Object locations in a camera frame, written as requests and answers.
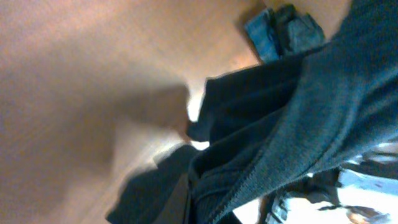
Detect black nike t-shirt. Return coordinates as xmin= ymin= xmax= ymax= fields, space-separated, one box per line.
xmin=106 ymin=1 xmax=397 ymax=223

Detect blue denim jeans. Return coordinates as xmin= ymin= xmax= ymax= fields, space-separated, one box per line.
xmin=244 ymin=4 xmax=326 ymax=63

